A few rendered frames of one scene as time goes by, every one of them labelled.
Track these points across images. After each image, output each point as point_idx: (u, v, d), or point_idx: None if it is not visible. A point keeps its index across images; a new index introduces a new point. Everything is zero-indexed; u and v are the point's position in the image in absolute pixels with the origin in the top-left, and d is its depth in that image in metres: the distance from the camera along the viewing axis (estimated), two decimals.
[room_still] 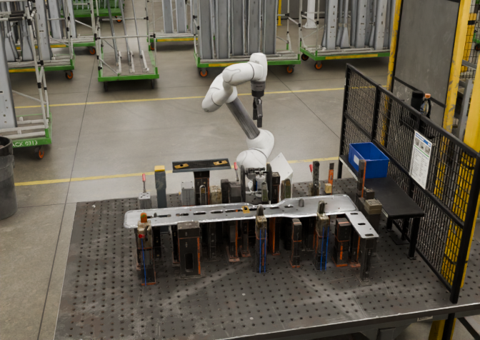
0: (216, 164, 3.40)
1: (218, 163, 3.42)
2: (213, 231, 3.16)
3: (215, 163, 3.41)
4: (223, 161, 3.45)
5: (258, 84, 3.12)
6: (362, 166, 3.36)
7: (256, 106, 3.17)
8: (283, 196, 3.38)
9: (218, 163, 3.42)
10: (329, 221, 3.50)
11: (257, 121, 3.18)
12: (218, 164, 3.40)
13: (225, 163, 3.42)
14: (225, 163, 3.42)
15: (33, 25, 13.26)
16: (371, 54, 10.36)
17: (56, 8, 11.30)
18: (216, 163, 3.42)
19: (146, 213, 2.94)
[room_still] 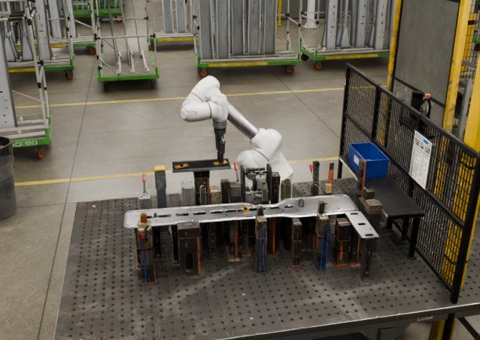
0: (216, 164, 3.40)
1: (218, 163, 3.42)
2: (213, 231, 3.16)
3: (215, 163, 3.41)
4: (223, 161, 3.45)
5: (221, 123, 3.28)
6: (362, 166, 3.36)
7: (219, 144, 3.35)
8: (283, 196, 3.38)
9: (218, 163, 3.42)
10: (329, 221, 3.50)
11: (219, 157, 3.39)
12: (218, 164, 3.40)
13: (225, 163, 3.42)
14: (225, 163, 3.42)
15: (33, 25, 13.26)
16: (371, 54, 10.36)
17: (56, 8, 11.30)
18: (216, 163, 3.42)
19: (146, 213, 2.94)
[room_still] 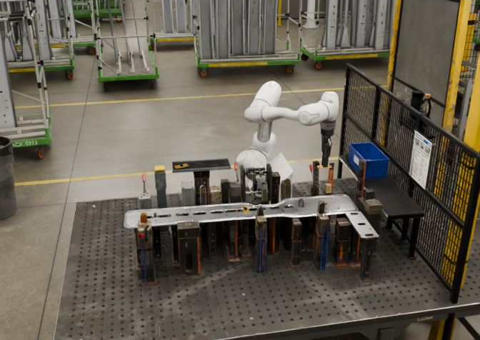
0: (320, 168, 3.14)
1: (322, 166, 3.16)
2: (213, 231, 3.16)
3: (318, 167, 3.15)
4: (328, 165, 3.18)
5: (329, 123, 3.01)
6: (362, 166, 3.36)
7: (325, 146, 3.09)
8: (283, 196, 3.38)
9: (321, 166, 3.16)
10: (329, 221, 3.50)
11: (323, 161, 3.13)
12: (321, 168, 3.15)
13: (329, 167, 3.15)
14: (330, 167, 3.15)
15: (33, 25, 13.26)
16: (371, 54, 10.36)
17: (56, 8, 11.30)
18: (319, 166, 3.17)
19: (146, 213, 2.94)
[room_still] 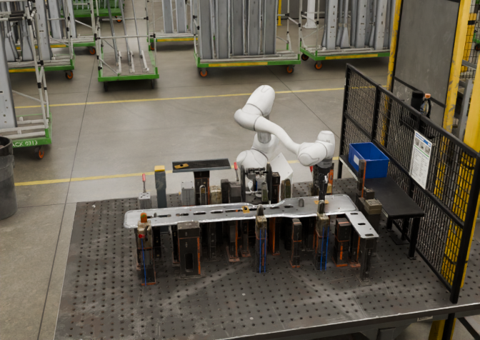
0: (317, 203, 3.24)
1: (319, 201, 3.25)
2: (213, 231, 3.16)
3: (316, 202, 3.25)
4: (324, 200, 3.28)
5: (326, 162, 3.10)
6: (362, 166, 3.36)
7: (321, 183, 3.18)
8: (283, 196, 3.38)
9: (318, 201, 3.25)
10: (329, 221, 3.50)
11: (321, 196, 3.22)
12: (318, 203, 3.24)
13: (326, 203, 3.24)
14: (326, 202, 3.25)
15: (33, 25, 13.26)
16: (371, 54, 10.36)
17: (56, 8, 11.30)
18: (316, 201, 3.26)
19: (146, 213, 2.94)
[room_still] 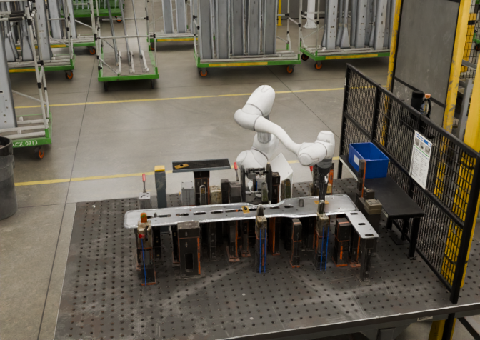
0: (317, 203, 3.23)
1: None
2: (213, 231, 3.16)
3: (316, 203, 3.24)
4: (324, 200, 3.28)
5: (325, 162, 3.10)
6: (362, 166, 3.36)
7: (321, 183, 3.18)
8: (283, 196, 3.38)
9: (318, 201, 3.25)
10: (329, 221, 3.50)
11: (321, 196, 3.22)
12: (318, 203, 3.24)
13: (326, 203, 3.24)
14: (326, 203, 3.25)
15: (33, 25, 13.26)
16: (371, 54, 10.36)
17: (56, 8, 11.30)
18: (316, 201, 3.26)
19: (146, 213, 2.94)
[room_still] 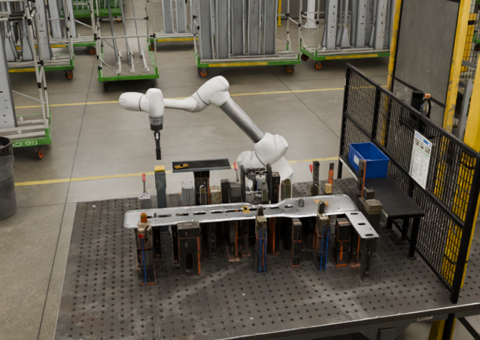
0: (317, 203, 3.23)
1: (319, 201, 3.25)
2: (213, 231, 3.16)
3: (316, 201, 3.24)
4: (324, 201, 3.28)
5: (154, 119, 3.20)
6: (362, 166, 3.36)
7: None
8: (283, 196, 3.38)
9: (318, 201, 3.25)
10: (329, 221, 3.50)
11: (156, 153, 3.32)
12: (318, 203, 3.24)
13: (326, 204, 3.25)
14: (326, 204, 3.25)
15: (33, 25, 13.26)
16: (371, 54, 10.36)
17: (56, 8, 11.30)
18: (316, 201, 3.26)
19: (146, 213, 2.94)
